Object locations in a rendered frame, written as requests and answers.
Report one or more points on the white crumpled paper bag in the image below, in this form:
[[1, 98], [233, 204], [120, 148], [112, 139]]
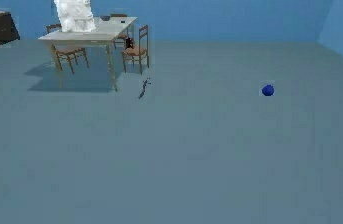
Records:
[[75, 16]]

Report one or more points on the brown wooden chair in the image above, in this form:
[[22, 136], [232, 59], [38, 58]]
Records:
[[138, 50], [121, 35], [68, 52]]

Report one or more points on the dark grey bowl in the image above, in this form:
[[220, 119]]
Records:
[[105, 17]]

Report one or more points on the blue ball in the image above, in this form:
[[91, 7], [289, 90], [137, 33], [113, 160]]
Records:
[[268, 90]]

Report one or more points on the small black object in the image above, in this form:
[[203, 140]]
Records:
[[129, 42]]

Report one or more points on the pale wooden dining table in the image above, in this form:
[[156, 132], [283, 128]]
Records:
[[89, 36]]

